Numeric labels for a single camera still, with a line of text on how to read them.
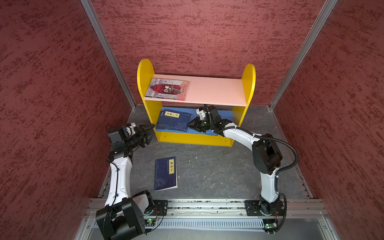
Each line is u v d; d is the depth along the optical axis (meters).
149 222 0.70
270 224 0.71
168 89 0.71
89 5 0.70
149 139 0.74
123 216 0.39
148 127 0.72
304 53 0.88
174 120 0.89
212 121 0.72
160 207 0.73
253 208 0.74
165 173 0.85
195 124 0.79
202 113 0.84
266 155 0.52
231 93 0.70
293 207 0.76
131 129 0.64
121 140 0.59
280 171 0.53
